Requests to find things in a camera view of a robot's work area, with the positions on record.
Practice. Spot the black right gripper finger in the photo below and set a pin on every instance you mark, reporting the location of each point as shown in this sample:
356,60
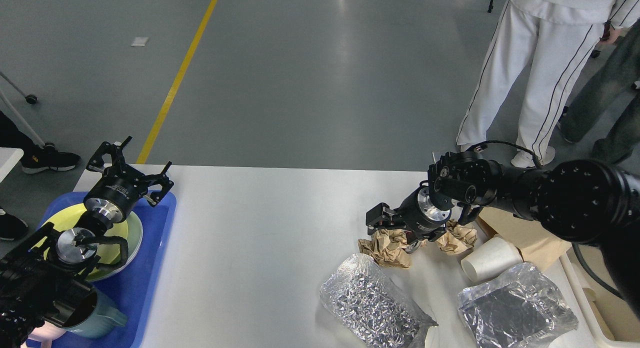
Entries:
430,235
382,217

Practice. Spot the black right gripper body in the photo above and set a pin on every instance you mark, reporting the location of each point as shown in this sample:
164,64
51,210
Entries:
420,214

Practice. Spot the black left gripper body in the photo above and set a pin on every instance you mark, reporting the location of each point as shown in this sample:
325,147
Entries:
112,199

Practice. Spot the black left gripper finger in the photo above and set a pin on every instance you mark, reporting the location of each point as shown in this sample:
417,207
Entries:
109,160
153,187

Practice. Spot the brown paper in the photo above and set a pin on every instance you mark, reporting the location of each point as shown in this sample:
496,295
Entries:
388,248
457,238

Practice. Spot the yellow plastic plate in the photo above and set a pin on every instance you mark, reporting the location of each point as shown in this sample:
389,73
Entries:
65,220

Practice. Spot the silver foil bag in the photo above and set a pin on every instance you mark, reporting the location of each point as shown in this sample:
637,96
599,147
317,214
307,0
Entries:
521,308
369,304

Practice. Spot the white paper cup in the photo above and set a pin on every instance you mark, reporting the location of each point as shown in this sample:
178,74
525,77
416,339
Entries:
490,259

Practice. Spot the teal mug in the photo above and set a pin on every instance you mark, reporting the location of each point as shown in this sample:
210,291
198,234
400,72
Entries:
96,316

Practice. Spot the brown paper bag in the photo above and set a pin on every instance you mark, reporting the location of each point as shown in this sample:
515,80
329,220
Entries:
536,245

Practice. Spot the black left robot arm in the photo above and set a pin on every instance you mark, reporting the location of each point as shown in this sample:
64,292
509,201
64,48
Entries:
45,279

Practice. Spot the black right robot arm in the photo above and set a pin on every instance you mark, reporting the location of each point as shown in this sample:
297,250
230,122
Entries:
583,201

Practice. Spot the pale green plate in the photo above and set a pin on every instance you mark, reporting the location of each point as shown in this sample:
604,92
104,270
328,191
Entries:
131,230

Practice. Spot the blue plastic tray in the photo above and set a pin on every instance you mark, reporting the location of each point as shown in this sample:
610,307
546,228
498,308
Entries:
132,289

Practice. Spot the pink ribbed mug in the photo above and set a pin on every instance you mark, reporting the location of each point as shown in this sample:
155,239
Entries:
46,334

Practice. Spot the white plastic bin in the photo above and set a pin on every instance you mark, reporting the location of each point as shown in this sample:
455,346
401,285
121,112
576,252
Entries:
607,319

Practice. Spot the person in grey jeans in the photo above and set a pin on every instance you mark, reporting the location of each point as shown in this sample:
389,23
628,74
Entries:
620,70

